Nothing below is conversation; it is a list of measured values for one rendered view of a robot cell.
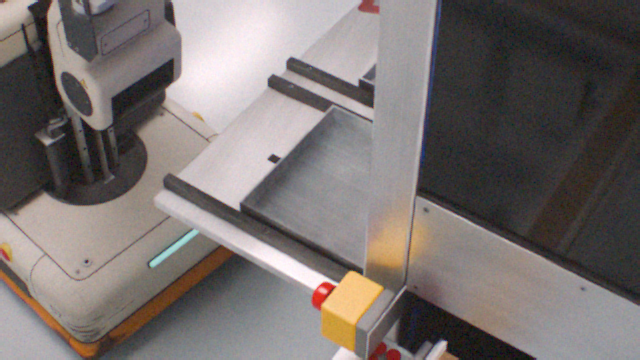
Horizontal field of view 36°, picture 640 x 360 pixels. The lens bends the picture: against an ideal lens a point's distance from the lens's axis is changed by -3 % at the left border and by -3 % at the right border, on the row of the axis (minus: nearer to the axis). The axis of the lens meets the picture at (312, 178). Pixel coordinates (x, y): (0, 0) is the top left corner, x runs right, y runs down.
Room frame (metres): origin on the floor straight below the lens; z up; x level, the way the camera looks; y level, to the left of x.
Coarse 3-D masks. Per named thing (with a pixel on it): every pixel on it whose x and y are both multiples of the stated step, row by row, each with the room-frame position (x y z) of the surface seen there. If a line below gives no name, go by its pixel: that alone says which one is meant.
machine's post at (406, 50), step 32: (384, 0) 0.81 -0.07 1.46; (416, 0) 0.79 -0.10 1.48; (384, 32) 0.81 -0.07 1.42; (416, 32) 0.79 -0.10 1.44; (384, 64) 0.80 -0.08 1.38; (416, 64) 0.78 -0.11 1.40; (384, 96) 0.80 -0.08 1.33; (416, 96) 0.78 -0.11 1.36; (384, 128) 0.80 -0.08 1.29; (416, 128) 0.78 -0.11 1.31; (384, 160) 0.80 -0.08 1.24; (416, 160) 0.78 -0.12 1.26; (384, 192) 0.80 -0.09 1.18; (416, 192) 0.78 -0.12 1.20; (384, 224) 0.80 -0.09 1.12; (384, 256) 0.79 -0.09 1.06; (384, 288) 0.79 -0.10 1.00
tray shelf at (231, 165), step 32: (352, 32) 1.46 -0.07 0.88; (320, 64) 1.37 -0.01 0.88; (352, 64) 1.37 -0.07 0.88; (288, 96) 1.28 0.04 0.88; (256, 128) 1.21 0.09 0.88; (288, 128) 1.21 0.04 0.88; (192, 160) 1.13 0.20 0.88; (224, 160) 1.13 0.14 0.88; (256, 160) 1.13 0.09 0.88; (160, 192) 1.06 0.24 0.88; (224, 192) 1.06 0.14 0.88; (192, 224) 1.00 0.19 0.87; (224, 224) 1.00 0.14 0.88; (256, 256) 0.93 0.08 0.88; (288, 256) 0.93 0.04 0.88
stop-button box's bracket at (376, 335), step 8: (400, 296) 0.76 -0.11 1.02; (392, 304) 0.74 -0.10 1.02; (400, 304) 0.76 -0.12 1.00; (384, 312) 0.73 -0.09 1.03; (392, 312) 0.75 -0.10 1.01; (400, 312) 0.77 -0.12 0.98; (384, 320) 0.73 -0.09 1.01; (392, 320) 0.75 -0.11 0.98; (376, 328) 0.71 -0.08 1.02; (384, 328) 0.73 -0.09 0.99; (368, 336) 0.70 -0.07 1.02; (376, 336) 0.71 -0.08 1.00; (384, 336) 0.73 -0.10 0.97; (368, 344) 0.70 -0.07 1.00; (376, 344) 0.72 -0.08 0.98; (368, 352) 0.70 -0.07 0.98
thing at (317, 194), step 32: (320, 128) 1.19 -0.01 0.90; (352, 128) 1.20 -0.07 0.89; (288, 160) 1.11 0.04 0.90; (320, 160) 1.13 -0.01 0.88; (352, 160) 1.13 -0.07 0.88; (256, 192) 1.04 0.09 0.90; (288, 192) 1.06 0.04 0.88; (320, 192) 1.06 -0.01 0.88; (352, 192) 1.06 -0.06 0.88; (288, 224) 0.99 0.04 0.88; (320, 224) 0.99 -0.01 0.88; (352, 224) 0.99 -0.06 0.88; (352, 256) 0.93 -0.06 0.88
